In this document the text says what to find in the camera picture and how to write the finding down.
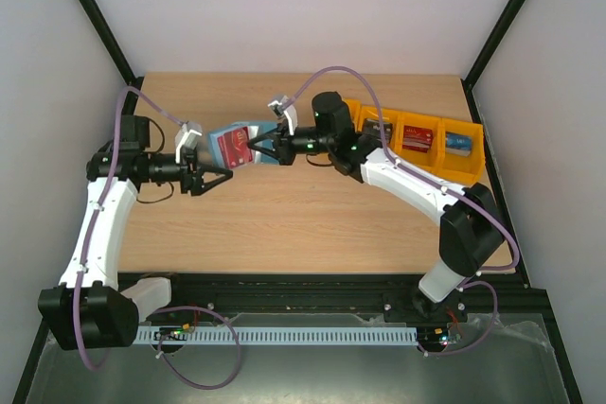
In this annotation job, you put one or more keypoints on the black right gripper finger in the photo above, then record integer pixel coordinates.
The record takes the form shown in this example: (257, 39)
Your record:
(263, 156)
(264, 140)

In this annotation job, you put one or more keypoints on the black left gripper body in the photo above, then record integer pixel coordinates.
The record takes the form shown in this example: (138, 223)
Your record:
(187, 177)

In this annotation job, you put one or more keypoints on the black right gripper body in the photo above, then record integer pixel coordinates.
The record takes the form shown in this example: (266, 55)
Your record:
(283, 145)

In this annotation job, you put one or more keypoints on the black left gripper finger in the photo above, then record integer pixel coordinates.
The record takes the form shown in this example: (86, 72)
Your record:
(203, 168)
(201, 185)

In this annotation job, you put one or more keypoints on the teal card holder wallet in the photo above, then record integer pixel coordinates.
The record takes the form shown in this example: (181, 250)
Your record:
(254, 128)

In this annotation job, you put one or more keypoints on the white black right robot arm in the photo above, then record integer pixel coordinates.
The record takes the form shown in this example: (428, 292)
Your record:
(469, 228)

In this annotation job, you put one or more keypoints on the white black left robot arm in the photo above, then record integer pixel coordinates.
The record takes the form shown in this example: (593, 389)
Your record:
(87, 309)

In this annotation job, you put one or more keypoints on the black card stack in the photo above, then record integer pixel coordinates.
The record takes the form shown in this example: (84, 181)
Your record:
(381, 129)

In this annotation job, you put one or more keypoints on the red card stack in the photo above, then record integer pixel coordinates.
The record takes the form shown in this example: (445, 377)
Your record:
(417, 138)

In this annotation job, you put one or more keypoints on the blue card stack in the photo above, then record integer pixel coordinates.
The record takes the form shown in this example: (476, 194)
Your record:
(458, 144)

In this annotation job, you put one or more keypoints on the yellow plastic bin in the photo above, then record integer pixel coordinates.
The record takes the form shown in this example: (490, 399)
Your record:
(389, 115)
(354, 107)
(431, 160)
(463, 159)

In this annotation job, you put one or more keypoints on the grey metal front plate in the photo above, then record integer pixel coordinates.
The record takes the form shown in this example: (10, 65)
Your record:
(504, 360)

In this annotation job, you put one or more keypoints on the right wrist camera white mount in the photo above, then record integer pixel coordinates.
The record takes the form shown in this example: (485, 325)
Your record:
(283, 107)

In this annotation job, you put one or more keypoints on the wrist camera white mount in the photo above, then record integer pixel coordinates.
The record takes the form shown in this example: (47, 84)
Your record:
(283, 107)
(187, 138)

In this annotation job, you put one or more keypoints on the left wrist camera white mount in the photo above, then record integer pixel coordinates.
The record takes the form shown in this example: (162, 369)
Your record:
(187, 138)

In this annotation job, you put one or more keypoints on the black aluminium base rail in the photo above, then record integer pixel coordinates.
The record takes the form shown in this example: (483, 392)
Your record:
(395, 296)

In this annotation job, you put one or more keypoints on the black corner frame post left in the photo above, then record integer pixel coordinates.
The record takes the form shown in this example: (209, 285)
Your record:
(109, 41)

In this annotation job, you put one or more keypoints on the black corner frame post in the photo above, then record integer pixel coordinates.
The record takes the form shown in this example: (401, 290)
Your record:
(109, 41)
(496, 36)

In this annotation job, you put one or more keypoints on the light blue slotted cable duct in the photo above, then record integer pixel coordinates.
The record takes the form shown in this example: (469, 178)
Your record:
(295, 336)

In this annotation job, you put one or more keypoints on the black corner frame post right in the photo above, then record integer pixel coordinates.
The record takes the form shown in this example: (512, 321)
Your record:
(496, 36)

